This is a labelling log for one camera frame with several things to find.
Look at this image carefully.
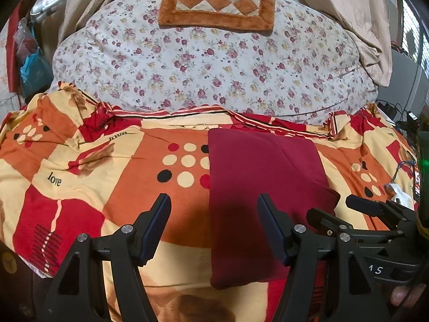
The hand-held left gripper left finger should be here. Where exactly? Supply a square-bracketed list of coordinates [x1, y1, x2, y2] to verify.
[40, 193, 172, 322]

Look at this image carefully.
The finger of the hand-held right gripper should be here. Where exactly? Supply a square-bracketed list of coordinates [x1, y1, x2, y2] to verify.
[306, 208, 356, 239]
[345, 195, 403, 222]

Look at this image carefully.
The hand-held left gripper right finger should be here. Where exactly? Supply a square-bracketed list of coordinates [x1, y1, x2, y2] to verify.
[257, 193, 391, 322]

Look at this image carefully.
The maroon fleece garment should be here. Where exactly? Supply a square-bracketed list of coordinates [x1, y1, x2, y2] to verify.
[207, 128, 341, 290]

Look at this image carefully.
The person's right hand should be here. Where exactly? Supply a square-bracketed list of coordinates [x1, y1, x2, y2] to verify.
[390, 283, 419, 306]

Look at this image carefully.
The small white object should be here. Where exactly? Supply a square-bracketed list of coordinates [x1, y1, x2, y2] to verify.
[385, 183, 415, 208]

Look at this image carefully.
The red orange cream printed blanket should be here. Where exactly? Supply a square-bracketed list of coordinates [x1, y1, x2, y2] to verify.
[0, 82, 419, 322]

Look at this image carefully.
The white floral bed quilt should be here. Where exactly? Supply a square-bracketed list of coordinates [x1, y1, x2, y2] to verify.
[52, 0, 379, 126]

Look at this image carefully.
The beige curtain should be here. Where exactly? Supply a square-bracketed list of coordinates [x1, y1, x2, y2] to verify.
[295, 0, 394, 86]
[37, 0, 135, 57]

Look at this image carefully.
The blue plastic bag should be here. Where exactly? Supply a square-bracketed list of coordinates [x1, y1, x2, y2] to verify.
[19, 49, 54, 96]

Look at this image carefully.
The orange checkered plush mat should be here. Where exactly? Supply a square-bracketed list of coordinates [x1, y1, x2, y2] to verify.
[158, 0, 276, 36]

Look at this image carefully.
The clear plastic bag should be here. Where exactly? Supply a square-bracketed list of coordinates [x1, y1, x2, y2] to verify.
[15, 18, 39, 61]

